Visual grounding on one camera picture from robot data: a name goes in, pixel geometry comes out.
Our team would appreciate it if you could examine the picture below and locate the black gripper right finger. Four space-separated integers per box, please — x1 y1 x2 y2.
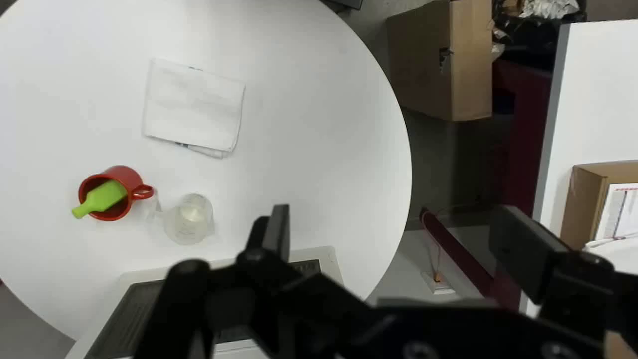
488 205 614 312

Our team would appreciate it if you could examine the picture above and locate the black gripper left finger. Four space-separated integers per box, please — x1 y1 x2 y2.
235 203 307 312

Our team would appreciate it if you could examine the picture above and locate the red cup with handle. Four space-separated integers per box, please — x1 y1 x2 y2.
72 165 155 221

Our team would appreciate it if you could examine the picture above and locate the clear plastic measuring cup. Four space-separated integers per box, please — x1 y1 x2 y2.
151 193 213 245

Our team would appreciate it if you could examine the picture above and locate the open cardboard box with papers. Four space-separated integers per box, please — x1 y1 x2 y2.
560 159 638 249

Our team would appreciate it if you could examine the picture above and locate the folded white cloth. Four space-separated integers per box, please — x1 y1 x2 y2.
141 59 245 157

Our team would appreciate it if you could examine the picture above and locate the green plastic bottle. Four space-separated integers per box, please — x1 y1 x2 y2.
72 181 127 219

